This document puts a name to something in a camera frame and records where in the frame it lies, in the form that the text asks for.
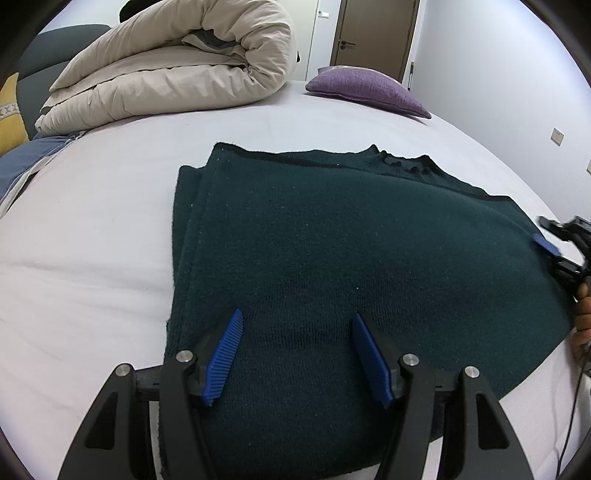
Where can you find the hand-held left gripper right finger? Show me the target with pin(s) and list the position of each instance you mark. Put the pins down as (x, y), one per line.
(371, 360)

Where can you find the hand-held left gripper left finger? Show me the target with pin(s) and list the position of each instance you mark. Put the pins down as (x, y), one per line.
(224, 355)

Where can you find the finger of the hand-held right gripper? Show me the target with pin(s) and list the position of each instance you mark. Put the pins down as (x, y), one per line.
(554, 226)
(547, 244)

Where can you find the dark green sweater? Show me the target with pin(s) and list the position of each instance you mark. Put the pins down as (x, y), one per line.
(323, 240)

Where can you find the person's right hand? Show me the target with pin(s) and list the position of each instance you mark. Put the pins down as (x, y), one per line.
(584, 304)

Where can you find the white pole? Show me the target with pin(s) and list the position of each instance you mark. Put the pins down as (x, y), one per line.
(410, 76)

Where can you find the purple pillow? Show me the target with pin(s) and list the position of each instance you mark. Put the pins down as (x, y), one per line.
(364, 85)

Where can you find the brown wooden door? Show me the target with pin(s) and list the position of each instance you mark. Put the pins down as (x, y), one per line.
(369, 27)

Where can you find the blue blanket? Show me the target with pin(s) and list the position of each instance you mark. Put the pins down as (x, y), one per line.
(27, 154)

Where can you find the rolled beige duvet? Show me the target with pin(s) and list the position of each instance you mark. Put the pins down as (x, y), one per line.
(161, 69)

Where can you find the yellow patterned pillow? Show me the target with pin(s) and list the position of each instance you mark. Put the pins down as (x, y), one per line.
(11, 120)

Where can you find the grey padded headboard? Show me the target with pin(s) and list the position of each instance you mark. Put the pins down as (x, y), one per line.
(51, 46)

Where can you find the black cloth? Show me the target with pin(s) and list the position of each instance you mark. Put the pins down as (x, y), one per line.
(134, 7)

